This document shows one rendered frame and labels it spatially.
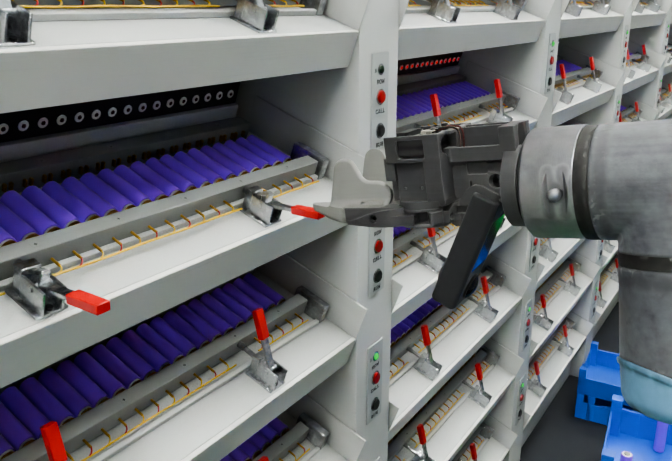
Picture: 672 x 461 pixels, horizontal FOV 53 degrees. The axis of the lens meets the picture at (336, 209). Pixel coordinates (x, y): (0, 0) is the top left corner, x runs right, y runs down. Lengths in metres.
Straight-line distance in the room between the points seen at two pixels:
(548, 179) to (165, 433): 0.45
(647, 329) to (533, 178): 0.13
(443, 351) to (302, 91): 0.62
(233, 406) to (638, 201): 0.48
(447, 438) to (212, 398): 0.73
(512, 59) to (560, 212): 0.97
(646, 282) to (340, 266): 0.47
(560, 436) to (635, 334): 1.62
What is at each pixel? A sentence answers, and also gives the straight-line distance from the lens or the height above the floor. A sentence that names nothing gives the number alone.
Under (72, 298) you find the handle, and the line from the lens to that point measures 0.53.
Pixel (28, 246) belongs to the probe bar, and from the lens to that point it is 0.60.
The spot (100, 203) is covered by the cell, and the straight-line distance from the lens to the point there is 0.67.
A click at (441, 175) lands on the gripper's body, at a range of 0.57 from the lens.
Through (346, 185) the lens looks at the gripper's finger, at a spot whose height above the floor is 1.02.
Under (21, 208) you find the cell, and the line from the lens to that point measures 0.65.
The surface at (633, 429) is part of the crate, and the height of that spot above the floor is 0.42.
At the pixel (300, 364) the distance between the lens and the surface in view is 0.86.
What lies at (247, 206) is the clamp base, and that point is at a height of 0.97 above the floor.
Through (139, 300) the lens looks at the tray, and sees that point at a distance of 0.62.
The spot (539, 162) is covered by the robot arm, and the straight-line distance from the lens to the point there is 0.54.
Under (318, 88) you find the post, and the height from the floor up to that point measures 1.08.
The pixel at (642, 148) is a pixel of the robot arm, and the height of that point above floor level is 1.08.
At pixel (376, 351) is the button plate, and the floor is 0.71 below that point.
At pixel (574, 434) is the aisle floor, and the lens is 2.16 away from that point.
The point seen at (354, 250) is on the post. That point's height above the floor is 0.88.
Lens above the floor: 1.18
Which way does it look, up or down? 17 degrees down
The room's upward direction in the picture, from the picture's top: straight up
